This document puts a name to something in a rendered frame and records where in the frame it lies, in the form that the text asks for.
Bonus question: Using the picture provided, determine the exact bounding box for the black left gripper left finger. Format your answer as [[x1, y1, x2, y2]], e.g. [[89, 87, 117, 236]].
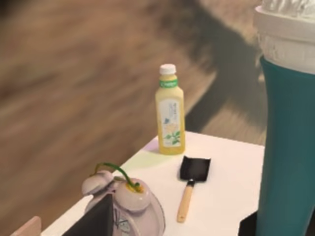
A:
[[63, 193, 114, 236]]

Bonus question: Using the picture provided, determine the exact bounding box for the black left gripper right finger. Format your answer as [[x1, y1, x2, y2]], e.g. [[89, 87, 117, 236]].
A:
[[239, 210, 259, 236]]

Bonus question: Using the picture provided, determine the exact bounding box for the yellow juice bottle white cap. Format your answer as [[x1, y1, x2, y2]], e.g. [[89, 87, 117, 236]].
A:
[[155, 63, 187, 156]]

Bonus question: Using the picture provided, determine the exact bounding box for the black shovel wooden handle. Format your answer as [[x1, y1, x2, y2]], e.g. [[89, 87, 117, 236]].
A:
[[177, 155, 213, 223]]

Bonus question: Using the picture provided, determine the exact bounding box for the teal brush handle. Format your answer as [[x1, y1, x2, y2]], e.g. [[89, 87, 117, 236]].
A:
[[254, 0, 315, 236]]

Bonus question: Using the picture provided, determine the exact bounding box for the pale pink block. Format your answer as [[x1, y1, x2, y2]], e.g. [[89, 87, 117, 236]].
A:
[[16, 216, 42, 236]]

